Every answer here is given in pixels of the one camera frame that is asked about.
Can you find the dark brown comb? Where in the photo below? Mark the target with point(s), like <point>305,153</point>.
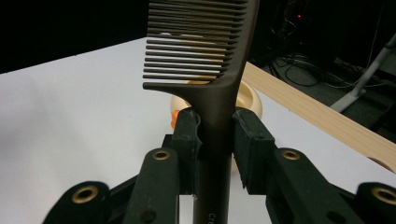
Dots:
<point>214,102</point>

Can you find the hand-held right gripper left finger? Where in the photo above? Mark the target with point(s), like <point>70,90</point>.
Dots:
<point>185,140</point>

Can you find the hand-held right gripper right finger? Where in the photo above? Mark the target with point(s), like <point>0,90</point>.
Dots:
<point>252,146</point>

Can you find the dark equipment with red light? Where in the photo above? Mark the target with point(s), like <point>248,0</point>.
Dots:
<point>299,18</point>

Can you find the white table cover sheet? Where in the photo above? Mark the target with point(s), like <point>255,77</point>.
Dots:
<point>77,118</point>

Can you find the cream ringed holder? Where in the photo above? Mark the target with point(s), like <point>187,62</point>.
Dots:
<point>249,99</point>

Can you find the grey metal stand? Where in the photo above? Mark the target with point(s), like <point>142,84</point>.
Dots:
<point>358,90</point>

